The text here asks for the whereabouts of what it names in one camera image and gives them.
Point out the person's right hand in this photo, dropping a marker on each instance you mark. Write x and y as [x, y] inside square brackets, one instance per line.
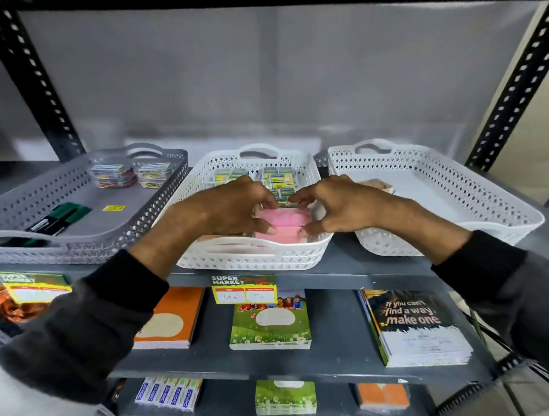
[351, 205]

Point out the person's left hand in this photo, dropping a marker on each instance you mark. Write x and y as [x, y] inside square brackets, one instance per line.
[227, 205]

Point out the translucent plastic backing sheet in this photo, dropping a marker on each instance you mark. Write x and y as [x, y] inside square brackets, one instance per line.
[274, 64]

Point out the green and black marker pack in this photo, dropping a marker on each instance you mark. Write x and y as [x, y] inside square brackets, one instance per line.
[21, 241]
[60, 218]

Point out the white perforated plastic basket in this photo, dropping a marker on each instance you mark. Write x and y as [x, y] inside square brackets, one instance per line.
[240, 257]
[433, 188]

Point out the blue and white slim box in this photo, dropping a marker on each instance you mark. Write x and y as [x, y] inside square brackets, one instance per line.
[191, 397]
[165, 394]
[177, 396]
[153, 392]
[142, 391]

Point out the person's left thumb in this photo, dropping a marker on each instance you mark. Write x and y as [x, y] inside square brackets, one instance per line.
[264, 223]

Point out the pile of small yellow-green boxes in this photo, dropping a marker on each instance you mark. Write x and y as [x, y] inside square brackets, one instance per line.
[278, 180]

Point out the orange cover notebook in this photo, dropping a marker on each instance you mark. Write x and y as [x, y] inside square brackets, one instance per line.
[384, 396]
[176, 317]

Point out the clear packet of rubber bands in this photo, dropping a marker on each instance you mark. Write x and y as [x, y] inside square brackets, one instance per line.
[112, 175]
[154, 173]

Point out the yellow and red price label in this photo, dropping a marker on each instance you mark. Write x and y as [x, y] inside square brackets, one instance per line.
[244, 291]
[34, 289]

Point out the dark grey metal shelf rack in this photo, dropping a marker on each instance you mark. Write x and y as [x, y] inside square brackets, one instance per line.
[343, 343]

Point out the orange shiny packets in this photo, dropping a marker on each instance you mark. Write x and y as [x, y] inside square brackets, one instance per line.
[13, 310]

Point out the person's right thumb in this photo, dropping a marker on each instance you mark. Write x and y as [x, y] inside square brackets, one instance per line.
[316, 223]

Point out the small yellow sticker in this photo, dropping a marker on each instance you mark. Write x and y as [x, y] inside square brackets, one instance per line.
[113, 208]

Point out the small brown box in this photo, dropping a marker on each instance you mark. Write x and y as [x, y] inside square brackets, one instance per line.
[379, 185]

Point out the person's right forearm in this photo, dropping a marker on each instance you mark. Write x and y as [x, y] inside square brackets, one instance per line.
[471, 265]

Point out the green meadow cover notebook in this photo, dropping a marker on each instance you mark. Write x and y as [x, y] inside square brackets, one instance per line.
[285, 398]
[270, 325]

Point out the person's left forearm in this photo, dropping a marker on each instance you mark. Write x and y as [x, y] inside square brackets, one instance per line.
[98, 313]

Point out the pink eraser packet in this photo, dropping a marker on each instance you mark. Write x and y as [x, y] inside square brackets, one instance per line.
[285, 217]
[278, 235]

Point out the black cover notebook stack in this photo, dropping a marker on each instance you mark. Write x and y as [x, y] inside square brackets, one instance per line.
[420, 330]

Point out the grey perforated plastic basket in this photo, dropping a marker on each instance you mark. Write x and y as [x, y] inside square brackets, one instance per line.
[85, 218]

